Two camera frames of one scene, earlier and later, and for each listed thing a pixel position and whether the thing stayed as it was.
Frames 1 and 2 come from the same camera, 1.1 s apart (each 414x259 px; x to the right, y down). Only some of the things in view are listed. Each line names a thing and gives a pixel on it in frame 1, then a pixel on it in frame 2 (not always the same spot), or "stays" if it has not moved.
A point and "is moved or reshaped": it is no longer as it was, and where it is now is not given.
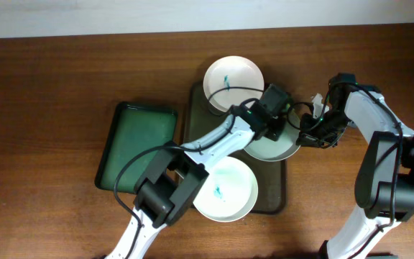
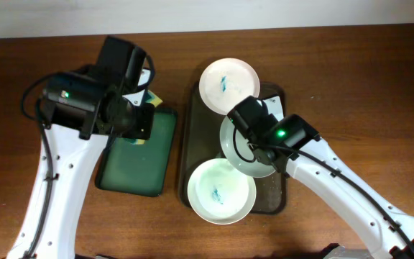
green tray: x=134 y=129 stays
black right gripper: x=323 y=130 -> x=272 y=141
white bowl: x=229 y=191 stays
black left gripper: x=280 y=132 -> x=147 y=126
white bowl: x=265 y=149 is moved or reshaped
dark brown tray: x=272 y=176 stays
